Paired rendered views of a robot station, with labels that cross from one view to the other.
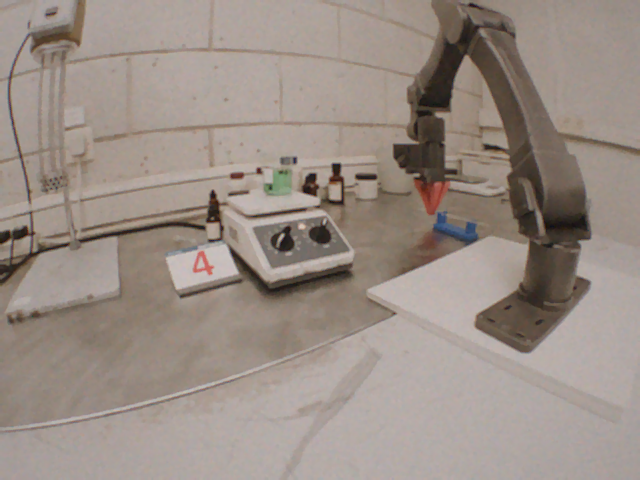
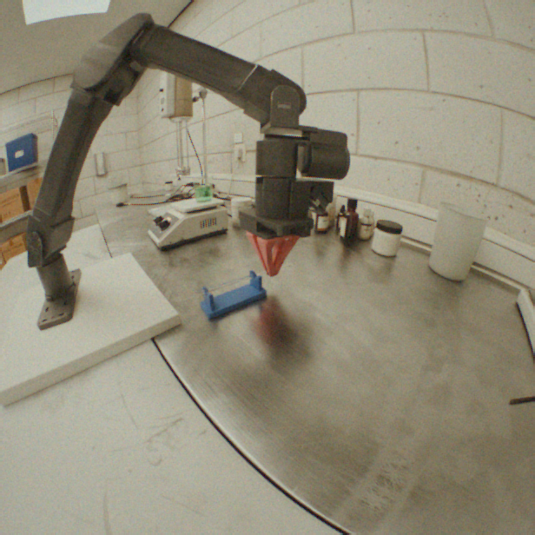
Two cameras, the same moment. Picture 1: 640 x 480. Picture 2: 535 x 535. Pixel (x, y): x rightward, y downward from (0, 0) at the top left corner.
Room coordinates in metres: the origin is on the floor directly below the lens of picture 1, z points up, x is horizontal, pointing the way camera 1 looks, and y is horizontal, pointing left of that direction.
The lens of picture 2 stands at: (0.59, -0.55, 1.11)
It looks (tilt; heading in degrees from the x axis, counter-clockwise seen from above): 28 degrees down; 80
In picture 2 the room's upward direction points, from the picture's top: straight up
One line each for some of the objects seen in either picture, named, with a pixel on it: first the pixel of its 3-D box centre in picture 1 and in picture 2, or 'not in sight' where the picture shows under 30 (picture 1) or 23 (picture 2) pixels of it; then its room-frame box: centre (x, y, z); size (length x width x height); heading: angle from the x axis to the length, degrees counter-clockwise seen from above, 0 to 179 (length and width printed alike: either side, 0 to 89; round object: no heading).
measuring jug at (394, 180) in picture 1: (394, 169); (456, 240); (1.09, -0.25, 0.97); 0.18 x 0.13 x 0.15; 33
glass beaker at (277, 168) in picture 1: (277, 172); (204, 188); (0.53, 0.07, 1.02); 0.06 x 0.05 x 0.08; 179
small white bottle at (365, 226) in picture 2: not in sight; (365, 223); (0.95, -0.05, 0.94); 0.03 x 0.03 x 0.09
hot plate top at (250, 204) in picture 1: (270, 200); (196, 203); (0.51, 0.08, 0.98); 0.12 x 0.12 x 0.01; 30
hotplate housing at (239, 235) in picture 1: (278, 231); (189, 220); (0.48, 0.06, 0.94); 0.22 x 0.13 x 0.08; 30
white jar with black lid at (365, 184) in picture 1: (365, 186); (386, 237); (0.96, -0.14, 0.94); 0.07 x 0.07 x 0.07
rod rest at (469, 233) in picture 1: (455, 224); (233, 292); (0.59, -0.27, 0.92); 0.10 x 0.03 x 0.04; 27
